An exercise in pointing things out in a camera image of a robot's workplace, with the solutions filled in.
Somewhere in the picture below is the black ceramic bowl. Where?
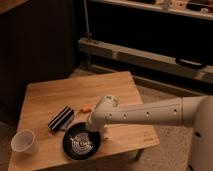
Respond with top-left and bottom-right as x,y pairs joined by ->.
62,122 -> 101,160

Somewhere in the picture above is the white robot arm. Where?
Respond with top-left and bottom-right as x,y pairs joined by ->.
86,95 -> 213,171

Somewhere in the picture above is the black striped box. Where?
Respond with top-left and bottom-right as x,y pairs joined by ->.
48,106 -> 74,132

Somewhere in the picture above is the metal pole stand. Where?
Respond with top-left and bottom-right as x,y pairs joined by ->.
83,0 -> 92,41

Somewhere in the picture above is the white plastic cup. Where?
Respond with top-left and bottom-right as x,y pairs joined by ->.
11,129 -> 38,155

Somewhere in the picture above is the orange handled tool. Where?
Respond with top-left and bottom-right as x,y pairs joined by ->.
78,104 -> 93,114

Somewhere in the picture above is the black handle on shelf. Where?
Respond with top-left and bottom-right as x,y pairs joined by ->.
175,58 -> 207,70

